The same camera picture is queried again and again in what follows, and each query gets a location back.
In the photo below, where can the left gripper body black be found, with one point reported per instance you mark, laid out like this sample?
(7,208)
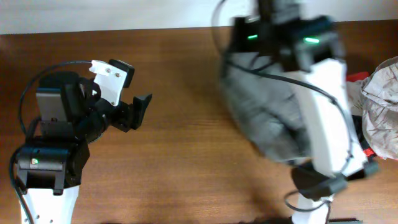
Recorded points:
(125,115)

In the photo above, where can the grey shorts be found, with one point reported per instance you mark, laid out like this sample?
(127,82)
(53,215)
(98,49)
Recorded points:
(266,111)

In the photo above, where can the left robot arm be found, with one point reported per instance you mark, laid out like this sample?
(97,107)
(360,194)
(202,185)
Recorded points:
(46,170)

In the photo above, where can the black garment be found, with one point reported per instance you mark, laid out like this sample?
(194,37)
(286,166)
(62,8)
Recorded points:
(358,124)

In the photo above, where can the beige crumpled garment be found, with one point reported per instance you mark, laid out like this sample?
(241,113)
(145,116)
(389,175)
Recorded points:
(375,100)

